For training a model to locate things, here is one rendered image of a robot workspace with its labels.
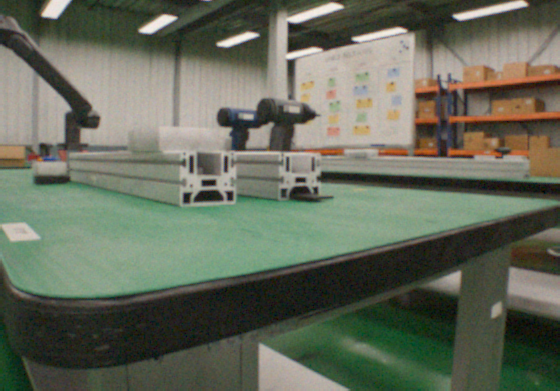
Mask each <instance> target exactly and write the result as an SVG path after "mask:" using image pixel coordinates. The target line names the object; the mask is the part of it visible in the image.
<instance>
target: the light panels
mask: <svg viewBox="0 0 560 391"><path fill-rule="evenodd" d="M68 1H69V0H52V1H51V3H50V4H49V7H48V8H47V10H46V11H45V13H43V15H44V16H48V17H56V16H57V15H58V14H59V13H60V12H61V11H62V9H63V8H64V7H65V5H66V4H67V3H68ZM520 6H526V4H525V3H524V2H523V1H519V2H517V3H515V2H514V3H510V4H508V5H501V6H499V7H492V8H489V9H486V10H485V9H482V10H480V11H477V12H475V11H473V12H471V13H467V14H461V15H458V16H454V17H456V18H458V19H460V20H462V19H466V18H469V17H471V18H472V17H475V16H478V15H485V14H488V13H495V12H498V11H501V10H502V11H504V10H507V9H511V8H513V9H514V8H517V7H520ZM339 8H341V6H338V5H336V4H334V3H333V4H330V5H328V6H325V7H320V8H317V9H315V10H313V11H310V12H308V13H303V14H300V15H297V16H295V17H292V18H289V19H287V20H288V21H291V22H299V21H302V20H305V19H308V18H310V17H313V16H316V15H320V14H323V13H326V12H329V11H331V10H334V9H335V10H337V9H339ZM173 19H175V18H174V17H171V16H170V17H167V16H163V17H161V18H160V19H159V20H157V21H155V22H154V23H152V24H151V25H149V26H147V27H146V28H144V29H142V30H140V31H143V32H148V33H151V32H153V31H155V30H156V29H158V28H160V27H162V26H163V25H165V24H167V23H169V22H170V21H172V20H173ZM402 32H405V31H404V30H402V29H400V28H399V29H396V30H389V31H386V32H382V33H378V34H372V35H368V36H365V37H361V38H355V40H359V41H362V40H365V41H366V40H370V39H373V38H377V37H380V36H382V37H384V36H388V35H391V34H394V33H402ZM256 35H257V34H249V33H248V34H246V35H243V36H238V37H235V38H232V39H230V40H227V41H225V42H223V43H220V45H224V46H228V45H231V44H234V43H237V42H240V41H242V40H245V39H248V38H251V37H253V36H256ZM315 51H322V50H318V49H312V50H310V49H308V50H304V51H301V52H297V53H293V54H290V55H287V58H292V57H296V56H299V55H303V54H307V53H311V52H315Z"/></svg>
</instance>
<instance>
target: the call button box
mask: <svg viewBox="0 0 560 391"><path fill-rule="evenodd" d="M33 175H34V176H33V183H34V184H37V185H55V184H67V182H70V181H71V177H70V175H67V163H66V162H58V161H43V162H33ZM66 175H67V176H66Z"/></svg>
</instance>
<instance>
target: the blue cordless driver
mask: <svg viewBox="0 0 560 391"><path fill-rule="evenodd" d="M216 121H217V124H218V126H219V127H221V128H225V127H228V128H232V130H231V131H229V136H230V137H231V152H235V153H246V143H247V141H248V140H249V134H250V131H248V129H258V128H260V127H261V126H264V125H268V123H269V122H265V121H260V120H259V119H258V117H257V115H256V110H253V109H246V108H220V109H219V111H218V112H217V115H216Z"/></svg>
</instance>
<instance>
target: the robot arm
mask: <svg viewBox="0 0 560 391"><path fill-rule="evenodd" d="M0 45H2V46H4V48H5V47H6V48H8V49H10V50H12V51H13V53H15V54H16V55H17V57H19V58H21V59H22V60H23V61H24V62H25V63H26V64H28V65H29V67H30V68H31V69H33V70H34V71H35V72H36V73H37V75H38V76H40V77H42V79H43V80H44V81H45V82H46V83H47V84H49V85H50V87H51V88H52V89H54V90H55V92H57V93H58V94H59V95H60V96H61V97H62V98H63V99H64V100H65V101H66V102H67V103H68V105H69V108H70V109H71V111H68V113H66V114H65V132H64V143H57V147H63V149H57V152H58V154H59V156H60V158H61V162H66V163H67V150H80V151H79V153H88V152H89V151H88V149H82V147H89V143H83V144H81V129H93V130H97V129H98V128H99V126H100V120H101V116H100V114H99V113H97V111H96V110H92V105H91V102H90V101H89V100H88V99H87V98H86V95H85V94H84V92H83V91H82V90H81V89H80V88H78V87H77V86H76V85H75V84H74V83H73V82H71V81H70V79H69V78H68V77H67V76H66V75H65V74H63V73H62V72H61V70H60V69H59V68H58V67H56V65H55V64H54V63H53V62H52V60H50V59H49V58H48V56H47V55H46V54H44V53H43V51H42V50H41V49H40V48H39V47H38V46H37V45H36V43H35V42H33V41H32V40H31V38H30V37H29V36H27V34H26V33H25V32H24V31H21V30H20V27H19V26H18V25H17V24H16V21H15V20H13V19H12V18H11V17H8V16H4V15H1V14H0ZM78 127H80V128H78Z"/></svg>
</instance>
